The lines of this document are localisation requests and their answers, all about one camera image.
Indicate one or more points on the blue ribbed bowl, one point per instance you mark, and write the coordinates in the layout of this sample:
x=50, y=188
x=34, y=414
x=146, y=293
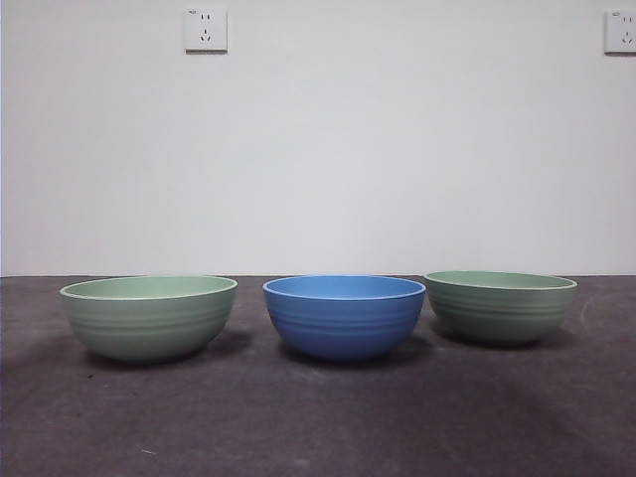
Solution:
x=343, y=323

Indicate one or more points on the green ribbed bowl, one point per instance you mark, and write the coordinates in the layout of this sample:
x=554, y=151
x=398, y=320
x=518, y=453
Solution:
x=502, y=313
x=149, y=323

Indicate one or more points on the white wall socket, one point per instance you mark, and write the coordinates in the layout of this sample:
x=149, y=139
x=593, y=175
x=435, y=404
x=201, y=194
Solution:
x=621, y=32
x=206, y=30

